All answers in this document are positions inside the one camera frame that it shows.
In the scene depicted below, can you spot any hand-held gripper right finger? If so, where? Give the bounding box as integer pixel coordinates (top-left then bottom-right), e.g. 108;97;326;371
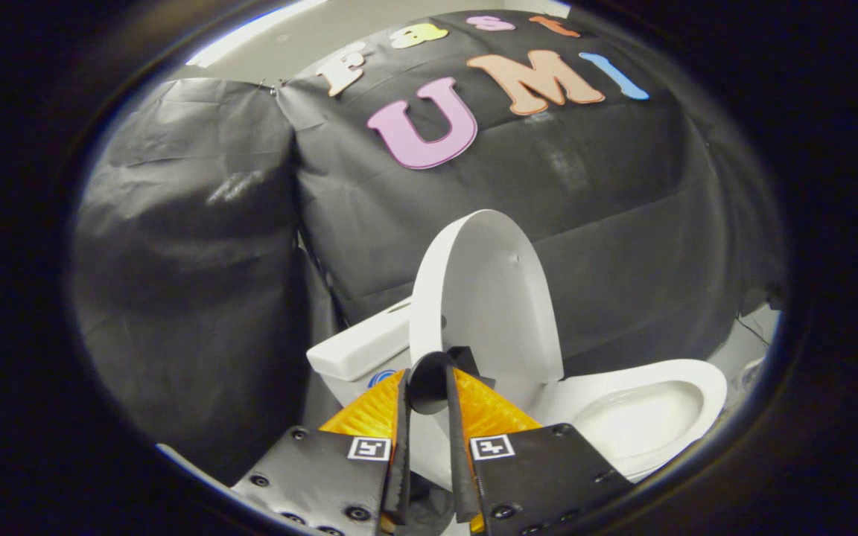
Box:
444;363;635;536

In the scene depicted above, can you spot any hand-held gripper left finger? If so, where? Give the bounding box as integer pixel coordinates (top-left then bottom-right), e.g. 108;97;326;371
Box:
229;368;413;536

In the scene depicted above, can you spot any black lid pull strap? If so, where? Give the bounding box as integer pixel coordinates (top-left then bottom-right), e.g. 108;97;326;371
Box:
407;346;501;416

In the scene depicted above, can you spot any white toilet lid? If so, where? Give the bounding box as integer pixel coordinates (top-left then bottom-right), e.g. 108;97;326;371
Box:
409;209;565;406

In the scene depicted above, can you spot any white toilet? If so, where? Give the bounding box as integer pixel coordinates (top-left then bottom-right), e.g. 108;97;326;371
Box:
306;296;728;494

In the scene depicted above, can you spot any white toilet tank cover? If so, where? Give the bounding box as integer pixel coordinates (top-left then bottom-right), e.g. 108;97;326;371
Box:
306;296;415;382

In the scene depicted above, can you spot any black backdrop cloth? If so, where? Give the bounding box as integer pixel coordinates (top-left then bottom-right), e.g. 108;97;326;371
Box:
71;9;787;486

